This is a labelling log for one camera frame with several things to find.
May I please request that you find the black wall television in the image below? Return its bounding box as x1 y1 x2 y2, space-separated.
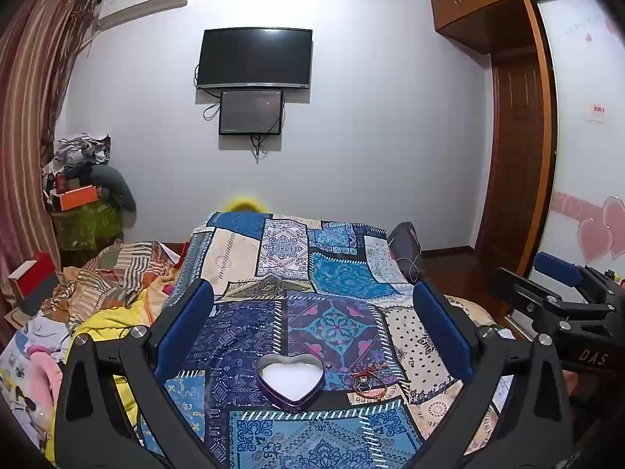
196 28 313 91

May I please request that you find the white heart-print sliding door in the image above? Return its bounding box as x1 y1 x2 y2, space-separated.
536 0 625 286

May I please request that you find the yellow plush object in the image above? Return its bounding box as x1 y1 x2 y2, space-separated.
222 197 270 217

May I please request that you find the striped pink curtain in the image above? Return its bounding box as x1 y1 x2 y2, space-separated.
0 0 101 347

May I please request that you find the wooden wardrobe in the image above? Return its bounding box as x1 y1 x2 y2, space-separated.
429 0 625 304

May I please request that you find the brown wooden door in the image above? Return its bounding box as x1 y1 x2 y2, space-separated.
489 54 546 281

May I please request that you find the purple heart-shaped tin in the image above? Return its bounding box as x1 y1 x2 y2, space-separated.
255 354 325 411

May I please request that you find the pile of clothes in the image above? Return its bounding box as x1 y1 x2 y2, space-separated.
41 132 113 191

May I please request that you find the dark grey bag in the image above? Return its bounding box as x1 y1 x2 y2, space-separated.
388 222 427 283

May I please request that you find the red braided bracelet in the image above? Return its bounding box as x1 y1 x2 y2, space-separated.
350 362 392 400

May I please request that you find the red box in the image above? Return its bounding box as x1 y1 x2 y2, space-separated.
7 253 60 300

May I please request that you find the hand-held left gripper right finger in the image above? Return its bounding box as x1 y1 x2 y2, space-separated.
412 279 573 469

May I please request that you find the small black wall monitor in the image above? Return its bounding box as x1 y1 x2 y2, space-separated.
218 89 284 136

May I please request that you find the cartoon print bedsheet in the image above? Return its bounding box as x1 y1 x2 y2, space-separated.
0 313 71 462

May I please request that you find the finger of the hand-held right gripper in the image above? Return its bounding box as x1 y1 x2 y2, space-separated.
532 252 611 304
489 267 625 372

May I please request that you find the white air conditioner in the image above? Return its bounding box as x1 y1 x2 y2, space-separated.
96 0 195 31

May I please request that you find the black television cable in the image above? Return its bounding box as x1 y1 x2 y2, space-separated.
193 63 221 122

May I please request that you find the striped brown blanket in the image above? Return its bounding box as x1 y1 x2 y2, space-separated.
41 240 191 326

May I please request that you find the yellow fleece blanket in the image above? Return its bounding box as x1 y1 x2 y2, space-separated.
63 298 164 433

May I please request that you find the green patterned box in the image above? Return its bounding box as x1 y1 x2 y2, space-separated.
51 199 124 256

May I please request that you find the blue patchwork blanket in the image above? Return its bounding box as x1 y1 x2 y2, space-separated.
141 211 509 469

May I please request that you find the orange box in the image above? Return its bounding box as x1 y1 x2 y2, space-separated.
57 184 99 212

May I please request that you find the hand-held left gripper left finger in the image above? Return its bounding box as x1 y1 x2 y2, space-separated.
54 278 230 469

